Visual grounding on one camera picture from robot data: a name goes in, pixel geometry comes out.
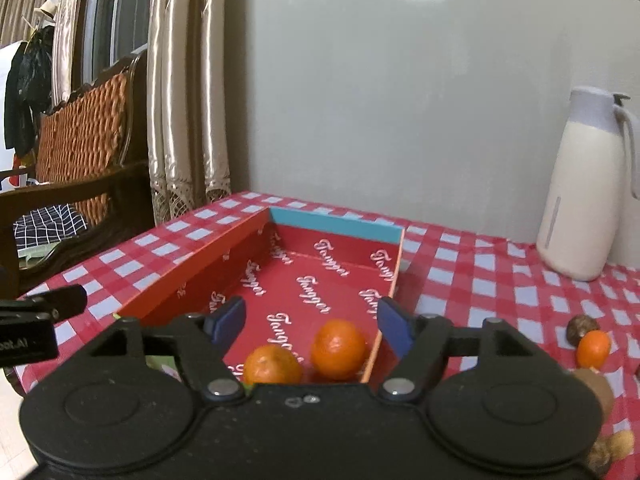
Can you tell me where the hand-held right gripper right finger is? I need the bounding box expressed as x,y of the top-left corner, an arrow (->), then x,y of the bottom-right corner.
377,297 -> 533,404

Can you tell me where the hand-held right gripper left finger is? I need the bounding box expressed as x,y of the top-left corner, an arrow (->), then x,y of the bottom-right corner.
90,296 -> 247,404

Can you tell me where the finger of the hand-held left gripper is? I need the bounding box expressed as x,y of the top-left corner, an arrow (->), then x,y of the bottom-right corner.
0,285 -> 87,322

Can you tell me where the orange tangerine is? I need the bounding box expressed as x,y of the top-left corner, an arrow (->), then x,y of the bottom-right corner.
576,330 -> 613,369
243,344 -> 304,386
311,319 -> 368,381

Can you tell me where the red cardboard box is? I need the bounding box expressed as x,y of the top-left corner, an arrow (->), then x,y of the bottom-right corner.
117,205 -> 406,387

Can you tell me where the brown kiwi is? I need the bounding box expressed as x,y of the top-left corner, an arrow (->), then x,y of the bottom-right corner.
570,367 -> 615,420

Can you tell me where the dark brown walnut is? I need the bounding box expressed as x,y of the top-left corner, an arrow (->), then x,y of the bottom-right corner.
566,315 -> 601,347
586,440 -> 614,479

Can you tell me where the dark checked cushion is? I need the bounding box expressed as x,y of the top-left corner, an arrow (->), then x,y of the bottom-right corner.
13,205 -> 89,262

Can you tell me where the red checkered tablecloth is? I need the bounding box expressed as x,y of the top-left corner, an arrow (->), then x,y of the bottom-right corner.
15,191 -> 640,480

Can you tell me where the wicker wooden chair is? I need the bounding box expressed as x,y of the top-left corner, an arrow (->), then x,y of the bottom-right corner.
0,50 -> 157,301

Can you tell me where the black hanging coat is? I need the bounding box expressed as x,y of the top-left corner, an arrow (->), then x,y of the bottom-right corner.
4,27 -> 54,159

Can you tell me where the cream thermos jug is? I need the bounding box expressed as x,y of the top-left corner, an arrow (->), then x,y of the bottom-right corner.
537,86 -> 640,282

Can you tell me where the beige satin curtain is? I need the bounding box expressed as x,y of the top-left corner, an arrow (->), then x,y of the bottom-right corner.
147,0 -> 232,227
51,0 -> 87,107

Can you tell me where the window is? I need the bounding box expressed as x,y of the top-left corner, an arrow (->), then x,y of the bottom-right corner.
82,0 -> 153,88

